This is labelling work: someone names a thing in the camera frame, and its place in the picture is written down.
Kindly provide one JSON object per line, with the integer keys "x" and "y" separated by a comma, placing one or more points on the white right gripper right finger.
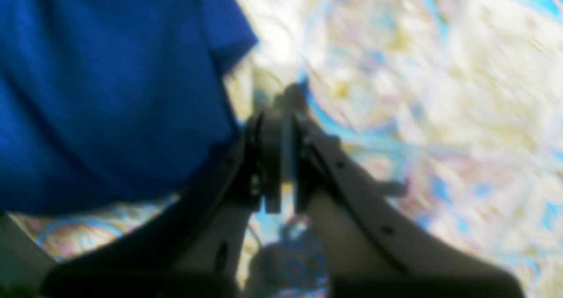
{"x": 373, "y": 251}

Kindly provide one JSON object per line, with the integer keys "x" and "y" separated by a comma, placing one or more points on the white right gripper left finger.
{"x": 192, "y": 249}

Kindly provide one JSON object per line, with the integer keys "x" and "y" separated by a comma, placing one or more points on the blue long-sleeve shirt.
{"x": 106, "y": 101}

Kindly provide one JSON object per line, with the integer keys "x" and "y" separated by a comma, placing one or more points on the patterned tile tablecloth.
{"x": 459, "y": 99}

